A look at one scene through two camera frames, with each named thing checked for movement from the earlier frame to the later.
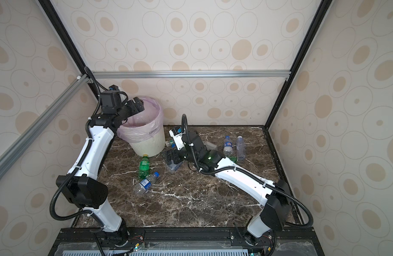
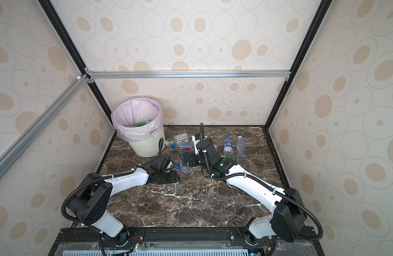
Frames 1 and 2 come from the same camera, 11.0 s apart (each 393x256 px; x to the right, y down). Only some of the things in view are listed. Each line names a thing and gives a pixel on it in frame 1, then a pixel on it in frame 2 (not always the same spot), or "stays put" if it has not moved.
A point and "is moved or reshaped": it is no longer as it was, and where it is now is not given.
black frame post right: [321, 9] stays put
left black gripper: [135, 109] → [174, 175]
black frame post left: [67, 39] stays put
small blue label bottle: [145, 184] is moved or reshaped
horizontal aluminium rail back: [190, 74] stays put
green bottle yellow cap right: [234, 159] stays put
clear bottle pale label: [240, 148] stays put
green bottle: [144, 167] is moved or reshaped
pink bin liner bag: [149, 120] stays put
